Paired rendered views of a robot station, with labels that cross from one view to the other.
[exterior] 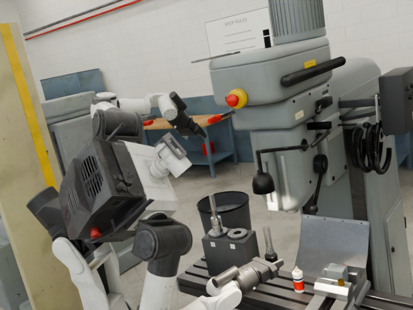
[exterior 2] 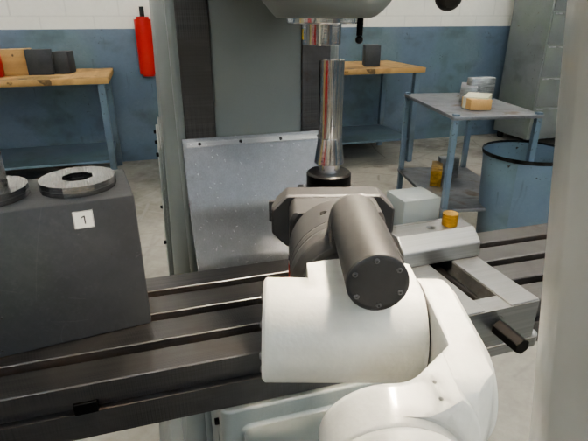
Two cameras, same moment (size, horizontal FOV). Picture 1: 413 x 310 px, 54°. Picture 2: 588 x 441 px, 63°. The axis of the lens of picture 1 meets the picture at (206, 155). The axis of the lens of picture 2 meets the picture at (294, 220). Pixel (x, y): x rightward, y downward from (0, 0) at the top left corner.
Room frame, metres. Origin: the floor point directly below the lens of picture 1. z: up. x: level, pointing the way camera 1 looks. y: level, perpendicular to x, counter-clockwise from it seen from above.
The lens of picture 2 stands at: (1.12, 0.26, 1.31)
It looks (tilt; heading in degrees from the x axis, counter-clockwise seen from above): 23 degrees down; 303
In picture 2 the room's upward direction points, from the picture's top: straight up
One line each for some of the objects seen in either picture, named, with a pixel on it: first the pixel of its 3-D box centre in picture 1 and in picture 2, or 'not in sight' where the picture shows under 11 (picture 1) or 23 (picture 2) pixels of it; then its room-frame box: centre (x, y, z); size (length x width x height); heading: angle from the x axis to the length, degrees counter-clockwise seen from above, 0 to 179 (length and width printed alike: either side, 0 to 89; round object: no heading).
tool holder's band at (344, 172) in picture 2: (270, 255); (328, 175); (1.35, -0.16, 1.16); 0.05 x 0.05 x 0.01
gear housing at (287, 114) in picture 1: (283, 104); not in sight; (1.46, -0.31, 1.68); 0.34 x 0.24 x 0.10; 139
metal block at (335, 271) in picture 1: (337, 274); (411, 212); (1.33, -0.39, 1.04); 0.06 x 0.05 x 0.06; 51
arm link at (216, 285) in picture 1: (227, 285); (344, 291); (1.24, 0.01, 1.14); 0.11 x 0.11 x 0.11; 34
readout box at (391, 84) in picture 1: (401, 99); not in sight; (1.44, -0.73, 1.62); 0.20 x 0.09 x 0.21; 139
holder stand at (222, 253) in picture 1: (231, 251); (49, 255); (1.69, -0.03, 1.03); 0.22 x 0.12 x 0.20; 56
